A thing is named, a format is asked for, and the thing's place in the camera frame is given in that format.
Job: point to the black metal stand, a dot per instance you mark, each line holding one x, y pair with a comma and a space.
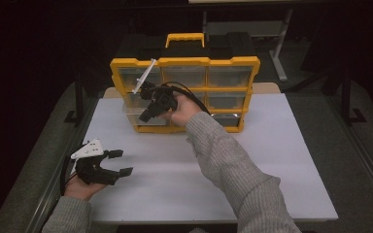
78, 100
346, 97

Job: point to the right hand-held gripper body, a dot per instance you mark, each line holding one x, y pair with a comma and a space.
162, 97

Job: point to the aluminium rail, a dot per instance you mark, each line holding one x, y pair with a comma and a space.
366, 161
55, 191

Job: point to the clear plastic organizer drawer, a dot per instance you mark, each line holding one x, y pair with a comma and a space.
131, 114

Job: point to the yellow organizer case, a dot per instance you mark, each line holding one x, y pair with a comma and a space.
226, 87

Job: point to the grey metal desk frame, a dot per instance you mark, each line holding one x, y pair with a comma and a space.
280, 48

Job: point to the person's left hand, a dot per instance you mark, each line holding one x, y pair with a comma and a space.
79, 189

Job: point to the grid of clear drawers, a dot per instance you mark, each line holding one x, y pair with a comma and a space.
184, 77

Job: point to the person's right hand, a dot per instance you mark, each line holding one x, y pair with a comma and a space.
183, 110

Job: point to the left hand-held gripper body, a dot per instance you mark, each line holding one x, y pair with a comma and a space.
87, 165

